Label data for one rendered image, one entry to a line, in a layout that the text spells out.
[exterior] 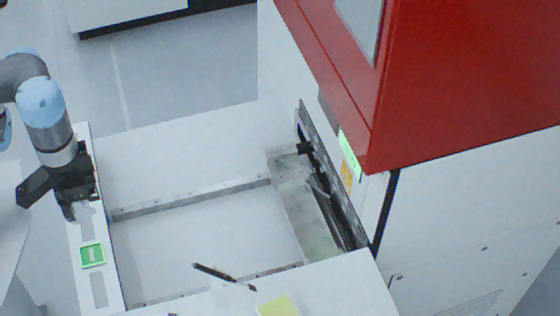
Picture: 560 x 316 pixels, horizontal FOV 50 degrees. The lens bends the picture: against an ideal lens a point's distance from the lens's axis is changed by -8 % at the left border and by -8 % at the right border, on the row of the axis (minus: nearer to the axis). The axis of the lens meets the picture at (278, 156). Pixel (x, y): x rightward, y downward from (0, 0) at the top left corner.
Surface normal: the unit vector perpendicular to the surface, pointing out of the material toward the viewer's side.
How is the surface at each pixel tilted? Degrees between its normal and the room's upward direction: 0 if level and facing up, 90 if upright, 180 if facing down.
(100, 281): 0
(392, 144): 90
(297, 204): 0
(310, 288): 0
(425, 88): 90
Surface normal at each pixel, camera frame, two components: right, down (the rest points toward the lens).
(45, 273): 0.02, -0.63
